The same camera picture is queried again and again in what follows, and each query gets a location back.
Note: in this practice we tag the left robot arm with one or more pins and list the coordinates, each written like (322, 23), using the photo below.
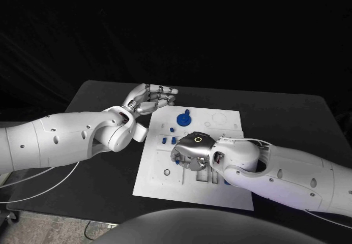
(62, 137)

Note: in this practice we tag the white task board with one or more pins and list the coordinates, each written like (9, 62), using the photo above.
(170, 181)

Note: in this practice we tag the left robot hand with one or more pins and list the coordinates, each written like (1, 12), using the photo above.
(143, 97)

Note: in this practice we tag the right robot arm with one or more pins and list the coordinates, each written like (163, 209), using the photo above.
(288, 171)

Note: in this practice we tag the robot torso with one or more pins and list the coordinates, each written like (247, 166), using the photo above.
(208, 226)

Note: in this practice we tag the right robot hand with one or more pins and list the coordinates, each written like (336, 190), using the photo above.
(193, 147)

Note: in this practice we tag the blue gear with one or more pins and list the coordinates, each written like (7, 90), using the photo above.
(183, 119)

